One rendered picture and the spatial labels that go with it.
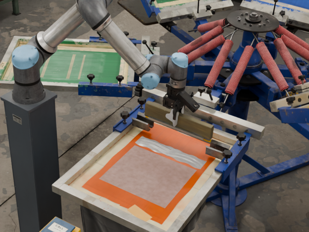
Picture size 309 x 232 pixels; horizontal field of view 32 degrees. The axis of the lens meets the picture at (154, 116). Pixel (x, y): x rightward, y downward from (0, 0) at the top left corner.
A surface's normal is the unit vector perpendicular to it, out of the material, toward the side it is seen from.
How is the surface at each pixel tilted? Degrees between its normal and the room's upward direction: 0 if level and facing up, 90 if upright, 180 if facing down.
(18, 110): 90
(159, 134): 0
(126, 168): 0
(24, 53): 7
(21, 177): 90
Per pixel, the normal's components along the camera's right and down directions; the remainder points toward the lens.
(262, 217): 0.05, -0.83
